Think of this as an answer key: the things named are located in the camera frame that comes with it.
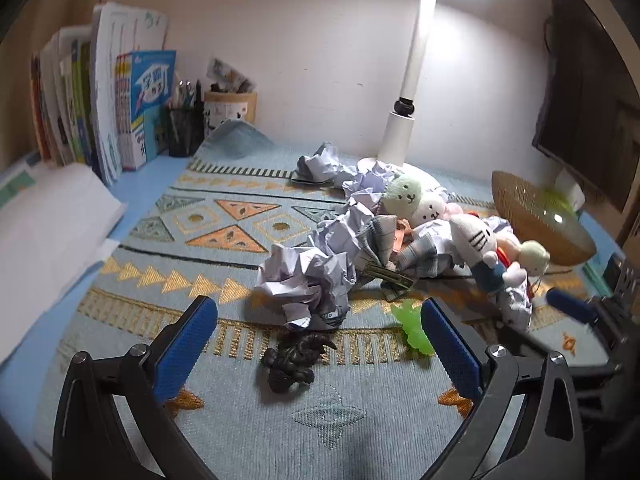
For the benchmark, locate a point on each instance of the white cat plush toy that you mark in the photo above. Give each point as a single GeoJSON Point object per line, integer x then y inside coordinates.
{"type": "Point", "coordinates": [472, 240]}

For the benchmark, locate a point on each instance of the white paper ball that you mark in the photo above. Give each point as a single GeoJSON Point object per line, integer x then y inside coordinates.
{"type": "Point", "coordinates": [345, 232]}
{"type": "Point", "coordinates": [517, 307]}
{"type": "Point", "coordinates": [322, 162]}
{"type": "Point", "coordinates": [370, 182]}
{"type": "Point", "coordinates": [300, 275]}

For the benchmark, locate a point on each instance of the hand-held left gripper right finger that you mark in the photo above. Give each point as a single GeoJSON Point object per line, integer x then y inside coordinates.
{"type": "Point", "coordinates": [450, 350]}

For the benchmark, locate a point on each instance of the small pink box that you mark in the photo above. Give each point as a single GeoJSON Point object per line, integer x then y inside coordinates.
{"type": "Point", "coordinates": [400, 242]}

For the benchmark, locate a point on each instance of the black mesh pen holder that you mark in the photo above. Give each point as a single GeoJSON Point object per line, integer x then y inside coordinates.
{"type": "Point", "coordinates": [185, 132]}

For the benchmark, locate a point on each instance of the patterned woven table mat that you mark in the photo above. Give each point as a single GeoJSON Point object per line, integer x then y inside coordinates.
{"type": "Point", "coordinates": [210, 260]}

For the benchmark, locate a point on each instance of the bright green object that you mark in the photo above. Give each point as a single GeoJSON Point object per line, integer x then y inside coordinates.
{"type": "Point", "coordinates": [560, 200]}

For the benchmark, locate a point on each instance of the pale yellow plush toy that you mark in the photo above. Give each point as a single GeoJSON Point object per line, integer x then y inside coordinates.
{"type": "Point", "coordinates": [534, 256]}

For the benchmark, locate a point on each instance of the white paper sheets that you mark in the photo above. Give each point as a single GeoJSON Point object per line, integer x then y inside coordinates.
{"type": "Point", "coordinates": [45, 240]}

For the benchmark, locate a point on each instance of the row of books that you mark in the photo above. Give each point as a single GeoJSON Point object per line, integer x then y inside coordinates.
{"type": "Point", "coordinates": [110, 85]}

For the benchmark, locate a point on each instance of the white tissue pack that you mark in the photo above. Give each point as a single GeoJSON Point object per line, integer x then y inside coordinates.
{"type": "Point", "coordinates": [570, 185]}

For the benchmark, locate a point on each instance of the green translucent toy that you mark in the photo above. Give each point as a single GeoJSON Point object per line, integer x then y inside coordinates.
{"type": "Point", "coordinates": [412, 327]}

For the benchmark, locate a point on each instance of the white desk lamp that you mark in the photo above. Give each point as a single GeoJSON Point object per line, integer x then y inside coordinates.
{"type": "Point", "coordinates": [420, 60]}

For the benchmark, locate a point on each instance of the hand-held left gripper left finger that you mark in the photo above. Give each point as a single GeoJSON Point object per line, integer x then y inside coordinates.
{"type": "Point", "coordinates": [186, 347]}

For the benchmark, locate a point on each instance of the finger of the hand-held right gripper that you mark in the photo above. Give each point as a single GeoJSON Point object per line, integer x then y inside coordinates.
{"type": "Point", "coordinates": [570, 305]}

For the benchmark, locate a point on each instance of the grey checked cloth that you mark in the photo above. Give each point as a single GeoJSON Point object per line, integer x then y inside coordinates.
{"type": "Point", "coordinates": [382, 232]}

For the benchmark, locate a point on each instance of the red and white plush toy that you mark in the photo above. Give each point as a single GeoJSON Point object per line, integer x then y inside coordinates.
{"type": "Point", "coordinates": [506, 237]}

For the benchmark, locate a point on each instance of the white rabbit plush toy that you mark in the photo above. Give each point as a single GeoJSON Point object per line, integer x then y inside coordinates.
{"type": "Point", "coordinates": [435, 210]}

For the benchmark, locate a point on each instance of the ribbed brown bowl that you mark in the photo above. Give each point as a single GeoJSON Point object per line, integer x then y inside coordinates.
{"type": "Point", "coordinates": [535, 230]}

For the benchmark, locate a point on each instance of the dark monitor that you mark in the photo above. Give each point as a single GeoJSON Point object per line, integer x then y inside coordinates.
{"type": "Point", "coordinates": [585, 85]}

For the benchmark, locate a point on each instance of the bunch of pens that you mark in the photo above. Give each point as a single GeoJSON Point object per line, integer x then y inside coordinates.
{"type": "Point", "coordinates": [186, 94]}

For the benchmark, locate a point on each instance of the dark toy figure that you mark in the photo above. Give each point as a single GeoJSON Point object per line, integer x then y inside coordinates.
{"type": "Point", "coordinates": [295, 360]}

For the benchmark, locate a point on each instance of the green bear plush toy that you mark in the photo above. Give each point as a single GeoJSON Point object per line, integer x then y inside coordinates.
{"type": "Point", "coordinates": [402, 195]}

